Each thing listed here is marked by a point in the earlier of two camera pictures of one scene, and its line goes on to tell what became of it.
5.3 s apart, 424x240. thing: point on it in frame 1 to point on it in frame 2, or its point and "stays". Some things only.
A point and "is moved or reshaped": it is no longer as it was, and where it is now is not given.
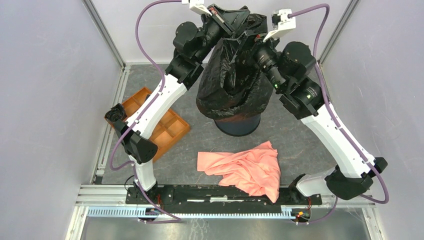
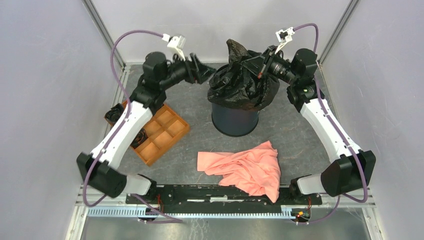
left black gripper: x=233 y=19 to x=204 y=71
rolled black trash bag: x=116 y=113 stays
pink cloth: x=256 y=171 stays
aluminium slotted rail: x=135 y=212 stays
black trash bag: x=235 y=85 is moved or reshaped
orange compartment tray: x=173 y=128 stays
